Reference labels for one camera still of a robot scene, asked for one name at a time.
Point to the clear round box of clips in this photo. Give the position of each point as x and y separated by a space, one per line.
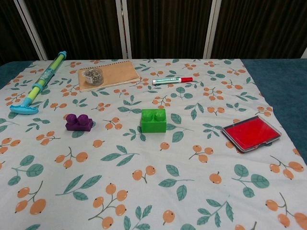
93 76

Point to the floral printed tablecloth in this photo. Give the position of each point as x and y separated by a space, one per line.
153 179

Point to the small purple building block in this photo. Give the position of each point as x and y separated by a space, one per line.
78 124

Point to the red capped marker pen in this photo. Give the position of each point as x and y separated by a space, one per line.
168 80

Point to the dark folding partition screen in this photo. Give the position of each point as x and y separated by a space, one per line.
168 26

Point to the red ink pad case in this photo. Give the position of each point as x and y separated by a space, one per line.
250 133

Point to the green toy brick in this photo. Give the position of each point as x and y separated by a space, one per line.
153 124

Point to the green blue toy syringe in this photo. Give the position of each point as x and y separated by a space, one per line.
45 76

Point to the brown spiral notebook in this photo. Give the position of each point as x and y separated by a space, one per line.
117 70

